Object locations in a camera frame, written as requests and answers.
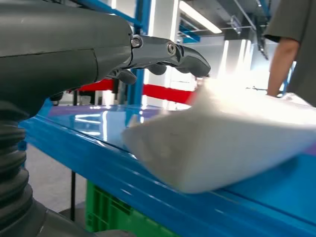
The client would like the person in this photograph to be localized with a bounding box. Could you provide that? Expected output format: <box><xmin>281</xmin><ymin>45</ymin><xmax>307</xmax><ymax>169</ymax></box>
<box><xmin>262</xmin><ymin>0</ymin><xmax>316</xmax><ymax>108</ymax></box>

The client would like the blue metal shelf rack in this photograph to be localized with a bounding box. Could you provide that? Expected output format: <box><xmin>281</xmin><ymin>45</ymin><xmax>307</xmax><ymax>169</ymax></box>
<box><xmin>18</xmin><ymin>0</ymin><xmax>316</xmax><ymax>237</ymax></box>

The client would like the chrome barrier stanchion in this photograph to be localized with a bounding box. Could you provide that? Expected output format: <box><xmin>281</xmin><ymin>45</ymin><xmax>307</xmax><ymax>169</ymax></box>
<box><xmin>112</xmin><ymin>78</ymin><xmax>127</xmax><ymax>105</ymax></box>

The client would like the thin black rod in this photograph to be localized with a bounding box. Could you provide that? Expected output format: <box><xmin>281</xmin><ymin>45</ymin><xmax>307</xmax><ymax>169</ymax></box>
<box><xmin>70</xmin><ymin>170</ymin><xmax>76</xmax><ymax>222</ymax></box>

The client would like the red barrier belt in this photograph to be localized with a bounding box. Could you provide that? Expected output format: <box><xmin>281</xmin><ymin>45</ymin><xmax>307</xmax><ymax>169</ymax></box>
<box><xmin>143</xmin><ymin>83</ymin><xmax>196</xmax><ymax>106</ymax></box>
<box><xmin>78</xmin><ymin>78</ymin><xmax>115</xmax><ymax>93</ymax></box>

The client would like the green plastic crate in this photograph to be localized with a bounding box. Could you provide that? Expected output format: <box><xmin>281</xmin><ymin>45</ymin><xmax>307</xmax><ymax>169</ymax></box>
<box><xmin>85</xmin><ymin>179</ymin><xmax>181</xmax><ymax>237</ymax></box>

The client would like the ceiling light strip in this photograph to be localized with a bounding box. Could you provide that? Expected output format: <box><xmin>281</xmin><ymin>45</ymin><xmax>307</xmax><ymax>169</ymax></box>
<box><xmin>178</xmin><ymin>0</ymin><xmax>223</xmax><ymax>35</ymax></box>

